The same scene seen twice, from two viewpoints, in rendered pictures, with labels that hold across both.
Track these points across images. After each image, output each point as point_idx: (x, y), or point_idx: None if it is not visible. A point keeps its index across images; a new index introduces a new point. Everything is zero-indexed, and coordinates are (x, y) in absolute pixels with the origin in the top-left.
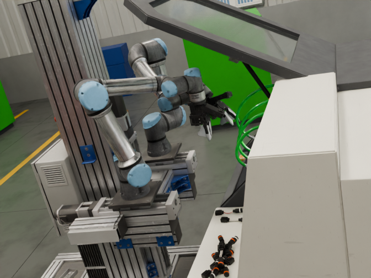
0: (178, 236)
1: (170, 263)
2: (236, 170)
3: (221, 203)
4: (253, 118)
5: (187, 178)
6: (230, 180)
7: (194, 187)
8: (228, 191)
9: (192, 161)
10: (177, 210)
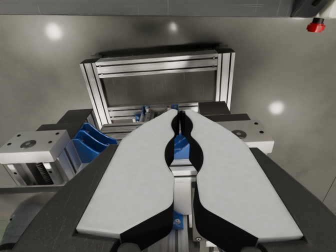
0: (217, 105)
1: (149, 109)
2: (65, 5)
3: (266, 14)
4: None
5: (78, 135)
6: (131, 14)
7: (70, 117)
8: (197, 7)
9: (43, 145)
10: (236, 123)
